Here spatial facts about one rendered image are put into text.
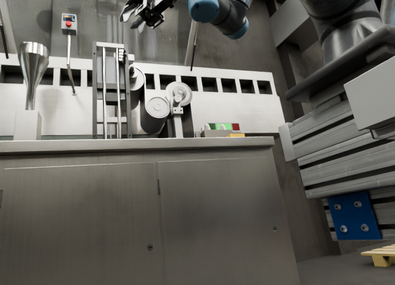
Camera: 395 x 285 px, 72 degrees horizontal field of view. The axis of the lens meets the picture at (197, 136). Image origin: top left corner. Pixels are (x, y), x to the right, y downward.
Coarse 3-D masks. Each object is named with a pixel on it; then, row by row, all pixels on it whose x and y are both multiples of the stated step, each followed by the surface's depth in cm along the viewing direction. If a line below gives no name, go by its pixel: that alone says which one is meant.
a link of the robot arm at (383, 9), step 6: (384, 0) 101; (390, 0) 99; (384, 6) 101; (390, 6) 100; (384, 12) 102; (390, 12) 101; (384, 18) 102; (390, 18) 101; (384, 24) 103; (390, 24) 102
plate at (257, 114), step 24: (0, 96) 149; (24, 96) 153; (48, 96) 157; (72, 96) 161; (192, 96) 187; (216, 96) 193; (240, 96) 199; (264, 96) 206; (0, 120) 145; (48, 120) 153; (72, 120) 157; (216, 120) 186; (240, 120) 192; (264, 120) 198
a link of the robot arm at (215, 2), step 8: (192, 0) 66; (200, 0) 64; (208, 0) 64; (216, 0) 66; (224, 0) 70; (192, 8) 66; (200, 8) 65; (208, 8) 66; (216, 8) 66; (224, 8) 71; (192, 16) 68; (200, 16) 68; (208, 16) 68; (216, 16) 69; (224, 16) 72
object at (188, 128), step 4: (188, 108) 150; (184, 112) 158; (188, 112) 150; (192, 112) 145; (184, 116) 158; (188, 116) 150; (192, 116) 144; (184, 120) 158; (188, 120) 150; (192, 120) 143; (184, 124) 158; (188, 124) 151; (192, 124) 144; (184, 128) 158; (188, 128) 151; (192, 128) 144; (184, 132) 159; (188, 132) 151; (192, 132) 144; (184, 136) 159; (188, 136) 151
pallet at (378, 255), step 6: (390, 246) 289; (366, 252) 272; (372, 252) 267; (378, 252) 263; (384, 252) 259; (390, 252) 255; (378, 258) 258; (384, 258) 255; (390, 258) 259; (378, 264) 258; (384, 264) 253; (390, 264) 256
